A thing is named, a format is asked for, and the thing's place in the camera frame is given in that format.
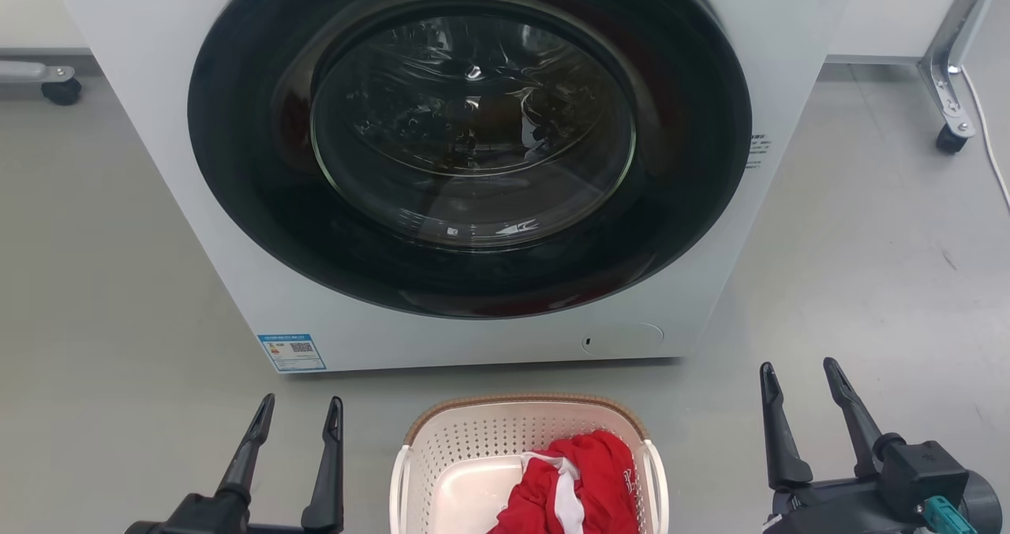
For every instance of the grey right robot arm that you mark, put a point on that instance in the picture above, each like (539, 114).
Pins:
(985, 506)

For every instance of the blue energy label sticker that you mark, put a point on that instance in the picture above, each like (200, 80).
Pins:
(292, 352)

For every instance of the white front-load washing machine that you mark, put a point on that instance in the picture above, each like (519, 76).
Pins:
(158, 203)

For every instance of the red and white garment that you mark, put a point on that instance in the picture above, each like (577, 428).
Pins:
(604, 471)

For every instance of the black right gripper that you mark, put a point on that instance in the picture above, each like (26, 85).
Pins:
(836, 510)

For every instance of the silver metal leg with caster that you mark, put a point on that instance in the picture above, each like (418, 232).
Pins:
(951, 53)

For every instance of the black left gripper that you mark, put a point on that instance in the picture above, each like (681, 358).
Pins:
(201, 518)

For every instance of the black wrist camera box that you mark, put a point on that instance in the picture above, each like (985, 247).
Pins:
(927, 471)

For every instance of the round dark glass washer door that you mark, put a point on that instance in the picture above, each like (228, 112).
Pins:
(237, 163)

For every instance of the black caster wheel with grey leg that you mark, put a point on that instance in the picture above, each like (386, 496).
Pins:
(61, 90)

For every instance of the cream perforated plastic laundry basket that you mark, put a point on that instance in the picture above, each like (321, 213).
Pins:
(458, 455)

